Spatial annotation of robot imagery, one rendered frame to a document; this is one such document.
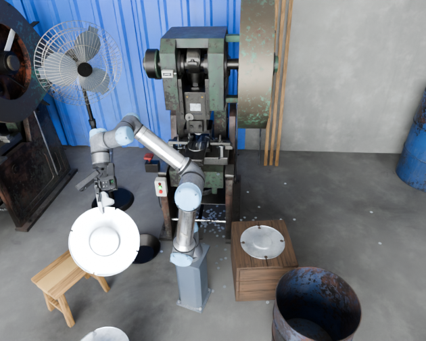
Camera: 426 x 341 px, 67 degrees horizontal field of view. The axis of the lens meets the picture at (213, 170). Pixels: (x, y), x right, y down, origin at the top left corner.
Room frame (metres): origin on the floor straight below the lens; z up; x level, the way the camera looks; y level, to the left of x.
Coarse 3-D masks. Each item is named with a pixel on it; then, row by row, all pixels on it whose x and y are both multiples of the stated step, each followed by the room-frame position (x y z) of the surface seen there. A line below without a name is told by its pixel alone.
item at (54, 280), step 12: (60, 264) 1.34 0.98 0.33; (72, 264) 1.33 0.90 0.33; (36, 276) 1.25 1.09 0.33; (48, 276) 1.25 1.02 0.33; (60, 276) 1.24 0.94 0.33; (72, 276) 1.24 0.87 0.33; (96, 276) 1.36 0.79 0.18; (48, 288) 1.16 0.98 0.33; (60, 288) 1.16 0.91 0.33; (108, 288) 1.37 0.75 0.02; (48, 300) 1.22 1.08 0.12; (60, 300) 1.14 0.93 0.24; (72, 324) 1.12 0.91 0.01
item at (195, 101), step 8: (192, 88) 2.07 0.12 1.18; (200, 88) 2.08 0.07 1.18; (184, 96) 2.03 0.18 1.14; (192, 96) 2.03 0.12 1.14; (200, 96) 2.02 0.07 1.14; (192, 104) 2.02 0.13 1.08; (200, 104) 2.02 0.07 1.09; (192, 112) 2.03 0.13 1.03; (200, 112) 2.02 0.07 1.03; (192, 120) 2.00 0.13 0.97; (200, 120) 2.00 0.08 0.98; (208, 120) 2.12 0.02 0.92; (192, 128) 1.98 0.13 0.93; (200, 128) 1.98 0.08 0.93
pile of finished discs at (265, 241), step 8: (248, 232) 1.54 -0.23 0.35; (256, 232) 1.54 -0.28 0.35; (264, 232) 1.54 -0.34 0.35; (272, 232) 1.54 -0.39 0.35; (248, 240) 1.47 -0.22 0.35; (256, 240) 1.46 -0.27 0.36; (264, 240) 1.46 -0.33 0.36; (272, 240) 1.46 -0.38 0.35; (248, 248) 1.40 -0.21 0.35; (256, 248) 1.40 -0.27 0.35; (264, 248) 1.40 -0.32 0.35; (272, 248) 1.40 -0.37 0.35; (280, 248) 1.39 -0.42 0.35; (256, 256) 1.33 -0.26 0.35; (272, 256) 1.33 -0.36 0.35
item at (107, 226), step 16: (96, 208) 1.01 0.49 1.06; (112, 208) 1.01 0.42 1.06; (80, 224) 0.97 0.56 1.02; (96, 224) 0.98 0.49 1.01; (112, 224) 0.98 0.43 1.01; (128, 224) 0.98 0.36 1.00; (80, 240) 0.94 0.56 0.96; (96, 240) 0.93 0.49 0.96; (112, 240) 0.94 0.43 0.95; (128, 240) 0.94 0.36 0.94; (80, 256) 0.90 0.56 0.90; (96, 256) 0.90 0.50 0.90; (112, 256) 0.90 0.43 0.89; (128, 256) 0.90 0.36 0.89; (96, 272) 0.86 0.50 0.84; (112, 272) 0.87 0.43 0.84
